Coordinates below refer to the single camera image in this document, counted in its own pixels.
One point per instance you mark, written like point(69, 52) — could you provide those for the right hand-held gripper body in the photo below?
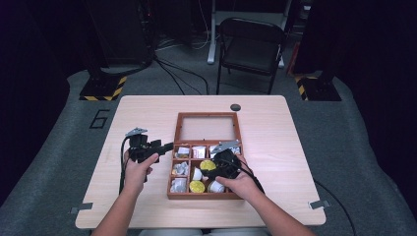
point(226, 164)

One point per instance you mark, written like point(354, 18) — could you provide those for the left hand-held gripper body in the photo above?
point(139, 149)

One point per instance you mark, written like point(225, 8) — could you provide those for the yellow-lidded capsule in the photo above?
point(207, 164)
point(197, 187)

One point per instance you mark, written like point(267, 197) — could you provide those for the wooden box with glass lid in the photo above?
point(203, 196)

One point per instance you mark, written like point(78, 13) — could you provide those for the person's right hand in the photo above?
point(244, 187)

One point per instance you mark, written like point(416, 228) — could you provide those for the person's left hand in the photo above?
point(136, 178)

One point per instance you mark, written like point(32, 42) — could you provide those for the white capsule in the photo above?
point(196, 174)
point(216, 187)

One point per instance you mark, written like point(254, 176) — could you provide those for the white and red packet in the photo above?
point(199, 152)

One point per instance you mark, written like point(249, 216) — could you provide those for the black table grommet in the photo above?
point(235, 107)

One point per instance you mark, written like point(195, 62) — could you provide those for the black yellow striped stand base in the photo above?
point(319, 90)
point(101, 88)

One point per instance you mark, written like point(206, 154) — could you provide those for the grey tape strip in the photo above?
point(82, 207)
point(319, 204)

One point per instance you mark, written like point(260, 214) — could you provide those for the grey floor mat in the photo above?
point(49, 164)

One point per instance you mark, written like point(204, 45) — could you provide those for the black folding chair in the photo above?
point(250, 54)

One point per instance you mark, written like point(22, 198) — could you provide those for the dark equipment cabinet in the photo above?
point(121, 32)

